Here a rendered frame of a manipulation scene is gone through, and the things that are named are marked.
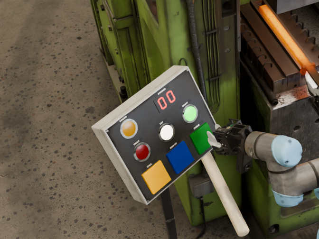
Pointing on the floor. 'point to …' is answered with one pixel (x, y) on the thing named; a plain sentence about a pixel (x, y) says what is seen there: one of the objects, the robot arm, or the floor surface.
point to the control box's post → (168, 214)
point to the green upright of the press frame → (231, 52)
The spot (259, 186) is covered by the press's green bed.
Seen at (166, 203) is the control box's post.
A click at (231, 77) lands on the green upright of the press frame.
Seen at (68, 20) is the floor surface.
